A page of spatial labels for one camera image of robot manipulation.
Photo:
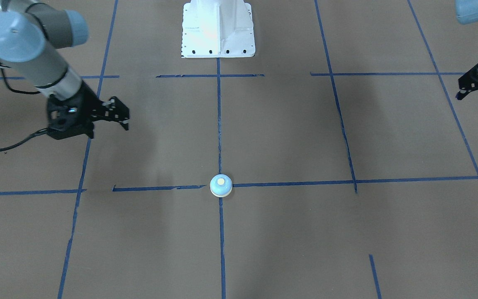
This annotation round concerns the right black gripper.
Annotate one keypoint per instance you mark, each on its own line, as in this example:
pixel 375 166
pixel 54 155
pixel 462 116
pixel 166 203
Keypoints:
pixel 86 101

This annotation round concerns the blue white call bell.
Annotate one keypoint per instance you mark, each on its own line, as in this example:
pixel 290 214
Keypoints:
pixel 221 185

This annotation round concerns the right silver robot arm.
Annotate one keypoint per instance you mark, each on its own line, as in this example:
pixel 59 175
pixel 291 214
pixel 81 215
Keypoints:
pixel 31 34

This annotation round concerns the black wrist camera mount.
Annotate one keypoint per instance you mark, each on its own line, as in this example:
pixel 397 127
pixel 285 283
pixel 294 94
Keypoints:
pixel 68 121

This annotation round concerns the white camera pedestal column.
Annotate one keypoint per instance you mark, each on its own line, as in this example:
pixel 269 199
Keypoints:
pixel 217 28

